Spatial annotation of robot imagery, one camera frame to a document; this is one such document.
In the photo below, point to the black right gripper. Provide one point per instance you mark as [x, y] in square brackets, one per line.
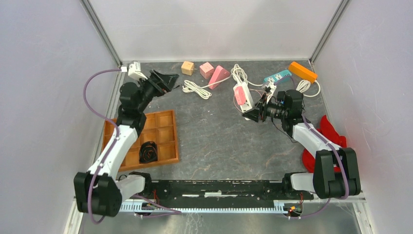
[253, 114]

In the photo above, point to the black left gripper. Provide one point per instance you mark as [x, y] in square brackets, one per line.
[168, 80]

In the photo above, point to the pink plug adapter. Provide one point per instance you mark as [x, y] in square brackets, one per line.
[239, 95]

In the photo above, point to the beige cube adapter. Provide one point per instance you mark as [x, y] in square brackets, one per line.
[187, 68]

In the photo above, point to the teal power strip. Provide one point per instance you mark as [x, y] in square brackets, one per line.
[278, 76]

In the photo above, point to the pink cube adapter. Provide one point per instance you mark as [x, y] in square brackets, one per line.
[206, 70]

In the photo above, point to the pink triangular power strip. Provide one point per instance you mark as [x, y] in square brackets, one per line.
[220, 74]

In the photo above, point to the orange power strip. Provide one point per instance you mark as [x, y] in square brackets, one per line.
[302, 72]

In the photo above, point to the white power strip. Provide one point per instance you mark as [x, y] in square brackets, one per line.
[249, 104]

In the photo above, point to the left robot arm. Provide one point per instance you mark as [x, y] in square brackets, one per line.
[96, 190]

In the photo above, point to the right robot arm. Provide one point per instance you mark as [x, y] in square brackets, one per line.
[335, 173]

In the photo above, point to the orange wooden tray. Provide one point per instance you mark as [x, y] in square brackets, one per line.
[160, 127]

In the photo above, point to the dark rolled cloth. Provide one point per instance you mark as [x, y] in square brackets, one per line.
[148, 152]

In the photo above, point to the red cloth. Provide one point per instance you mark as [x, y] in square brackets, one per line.
[328, 131]

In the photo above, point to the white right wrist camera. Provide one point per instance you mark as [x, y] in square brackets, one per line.
[269, 87]

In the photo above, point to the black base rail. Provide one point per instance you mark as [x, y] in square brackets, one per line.
[220, 195]

